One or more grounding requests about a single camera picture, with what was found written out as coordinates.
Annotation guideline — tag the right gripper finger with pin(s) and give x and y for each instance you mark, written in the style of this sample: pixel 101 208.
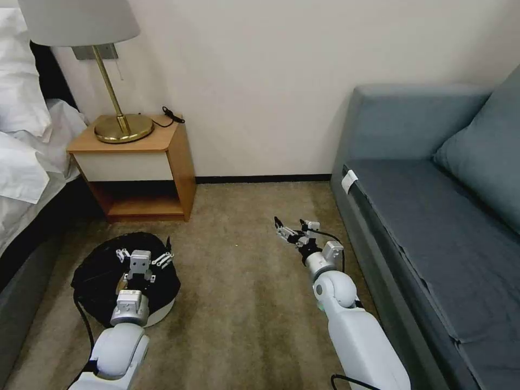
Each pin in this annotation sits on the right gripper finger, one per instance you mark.
pixel 286 232
pixel 303 231

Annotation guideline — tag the grey bed frame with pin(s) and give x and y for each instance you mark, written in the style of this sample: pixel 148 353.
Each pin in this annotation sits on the grey bed frame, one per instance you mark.
pixel 20 292

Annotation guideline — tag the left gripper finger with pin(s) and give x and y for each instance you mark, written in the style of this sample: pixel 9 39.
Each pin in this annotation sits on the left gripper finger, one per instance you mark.
pixel 122 254
pixel 163 259

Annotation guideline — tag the white sofa label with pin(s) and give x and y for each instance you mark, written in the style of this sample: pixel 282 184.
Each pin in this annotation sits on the white sofa label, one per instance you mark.
pixel 349 181

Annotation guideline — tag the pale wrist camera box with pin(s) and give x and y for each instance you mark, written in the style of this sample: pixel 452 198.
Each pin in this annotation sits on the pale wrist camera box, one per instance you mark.
pixel 140 262
pixel 312 224

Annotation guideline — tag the black skirting board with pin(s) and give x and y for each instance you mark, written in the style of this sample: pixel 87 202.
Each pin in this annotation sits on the black skirting board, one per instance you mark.
pixel 264 178

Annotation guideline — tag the white bin with black bag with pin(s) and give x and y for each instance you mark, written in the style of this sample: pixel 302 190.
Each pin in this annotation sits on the white bin with black bag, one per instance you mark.
pixel 93 276

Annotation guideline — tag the brass lamp with grey shade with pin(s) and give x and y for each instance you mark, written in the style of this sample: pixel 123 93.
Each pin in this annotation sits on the brass lamp with grey shade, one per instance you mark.
pixel 122 130

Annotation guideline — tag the dark headboard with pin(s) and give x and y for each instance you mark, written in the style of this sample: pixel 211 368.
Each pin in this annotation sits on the dark headboard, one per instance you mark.
pixel 57 81

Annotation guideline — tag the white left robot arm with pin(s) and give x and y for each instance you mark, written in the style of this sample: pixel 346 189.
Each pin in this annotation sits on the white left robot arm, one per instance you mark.
pixel 118 345

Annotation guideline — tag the grey-blue sofa cushion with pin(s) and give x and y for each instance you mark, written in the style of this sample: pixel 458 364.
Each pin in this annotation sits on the grey-blue sofa cushion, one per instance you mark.
pixel 487 162

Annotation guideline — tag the wooden nightstand with white drawer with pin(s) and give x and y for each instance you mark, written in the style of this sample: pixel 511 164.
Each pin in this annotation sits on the wooden nightstand with white drawer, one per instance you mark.
pixel 130 166

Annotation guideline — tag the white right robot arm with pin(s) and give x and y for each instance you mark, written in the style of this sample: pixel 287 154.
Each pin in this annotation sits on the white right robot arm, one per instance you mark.
pixel 357 333

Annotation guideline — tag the grey wall switch plate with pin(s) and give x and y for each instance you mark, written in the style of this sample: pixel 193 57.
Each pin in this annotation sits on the grey wall switch plate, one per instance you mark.
pixel 85 53

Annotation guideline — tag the grey-blue sofa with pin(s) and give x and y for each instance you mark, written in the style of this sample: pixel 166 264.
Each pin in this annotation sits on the grey-blue sofa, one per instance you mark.
pixel 426 227

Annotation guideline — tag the white duvet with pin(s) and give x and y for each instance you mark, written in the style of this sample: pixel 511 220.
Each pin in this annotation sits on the white duvet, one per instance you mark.
pixel 24 174

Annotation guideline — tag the white pillow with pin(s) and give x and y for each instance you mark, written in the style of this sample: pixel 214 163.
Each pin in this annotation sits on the white pillow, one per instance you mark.
pixel 20 81

